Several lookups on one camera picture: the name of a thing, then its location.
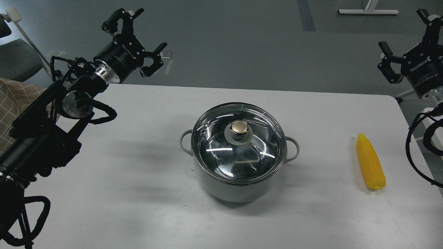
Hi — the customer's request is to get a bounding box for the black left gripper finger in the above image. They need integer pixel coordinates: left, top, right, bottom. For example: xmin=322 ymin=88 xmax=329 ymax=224
xmin=101 ymin=8 xmax=145 ymax=38
xmin=139 ymin=42 xmax=168 ymax=77

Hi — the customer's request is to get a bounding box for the yellow corn cob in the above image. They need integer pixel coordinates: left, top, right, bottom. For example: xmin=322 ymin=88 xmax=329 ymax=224
xmin=356 ymin=133 xmax=386 ymax=191

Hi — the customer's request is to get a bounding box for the beige checkered cloth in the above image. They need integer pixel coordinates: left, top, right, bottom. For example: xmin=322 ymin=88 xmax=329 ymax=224
xmin=0 ymin=78 xmax=46 ymax=153

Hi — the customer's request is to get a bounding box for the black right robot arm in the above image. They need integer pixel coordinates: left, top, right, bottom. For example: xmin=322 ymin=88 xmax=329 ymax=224
xmin=378 ymin=8 xmax=443 ymax=188

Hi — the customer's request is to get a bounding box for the glass pot lid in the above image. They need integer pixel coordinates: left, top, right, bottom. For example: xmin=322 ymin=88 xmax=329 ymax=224
xmin=189 ymin=102 xmax=296 ymax=185

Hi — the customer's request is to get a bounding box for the white table leg base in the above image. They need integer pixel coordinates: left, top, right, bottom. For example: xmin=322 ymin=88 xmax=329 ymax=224
xmin=337 ymin=0 xmax=400 ymax=16

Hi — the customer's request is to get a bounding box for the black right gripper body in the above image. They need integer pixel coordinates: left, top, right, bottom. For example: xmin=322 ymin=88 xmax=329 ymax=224
xmin=401 ymin=44 xmax=443 ymax=99

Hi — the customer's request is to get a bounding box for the grey office chair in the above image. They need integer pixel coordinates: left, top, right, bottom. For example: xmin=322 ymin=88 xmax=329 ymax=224
xmin=0 ymin=7 xmax=53 ymax=82

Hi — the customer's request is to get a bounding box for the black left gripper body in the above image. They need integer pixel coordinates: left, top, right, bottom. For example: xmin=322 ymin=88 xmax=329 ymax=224
xmin=93 ymin=34 xmax=144 ymax=83

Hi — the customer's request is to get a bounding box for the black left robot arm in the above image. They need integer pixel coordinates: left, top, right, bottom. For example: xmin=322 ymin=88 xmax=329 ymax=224
xmin=0 ymin=8 xmax=167 ymax=249

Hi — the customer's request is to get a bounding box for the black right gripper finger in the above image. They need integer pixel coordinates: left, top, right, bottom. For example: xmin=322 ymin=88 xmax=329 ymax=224
xmin=416 ymin=9 xmax=443 ymax=45
xmin=378 ymin=41 xmax=405 ymax=84

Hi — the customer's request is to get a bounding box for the grey steel cooking pot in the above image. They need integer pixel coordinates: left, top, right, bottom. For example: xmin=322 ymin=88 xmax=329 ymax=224
xmin=179 ymin=128 xmax=300 ymax=203

